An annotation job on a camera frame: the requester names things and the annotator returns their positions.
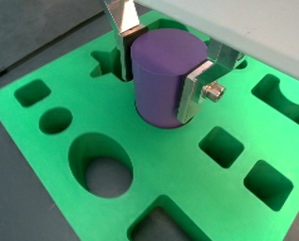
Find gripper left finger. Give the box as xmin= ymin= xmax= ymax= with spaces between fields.
xmin=102 ymin=0 xmax=148 ymax=81

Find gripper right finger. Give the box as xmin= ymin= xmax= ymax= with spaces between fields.
xmin=178 ymin=39 xmax=246 ymax=123

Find purple cylinder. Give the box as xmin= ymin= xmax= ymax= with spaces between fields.
xmin=131 ymin=28 xmax=207 ymax=128

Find green foam shape board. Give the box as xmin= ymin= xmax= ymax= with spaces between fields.
xmin=0 ymin=10 xmax=299 ymax=241

